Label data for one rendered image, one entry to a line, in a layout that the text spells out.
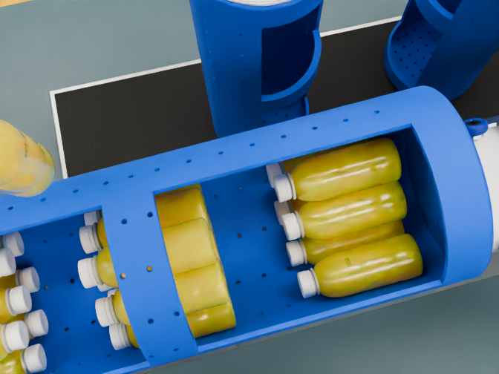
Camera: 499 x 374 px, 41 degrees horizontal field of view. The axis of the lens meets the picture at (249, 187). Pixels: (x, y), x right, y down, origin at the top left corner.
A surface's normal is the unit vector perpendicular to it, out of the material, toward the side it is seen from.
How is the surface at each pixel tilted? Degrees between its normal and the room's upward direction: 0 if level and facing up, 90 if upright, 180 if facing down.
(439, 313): 0
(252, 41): 88
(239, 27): 90
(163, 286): 24
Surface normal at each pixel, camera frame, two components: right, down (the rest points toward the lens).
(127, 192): -0.13, -0.69
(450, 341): -0.01, -0.25
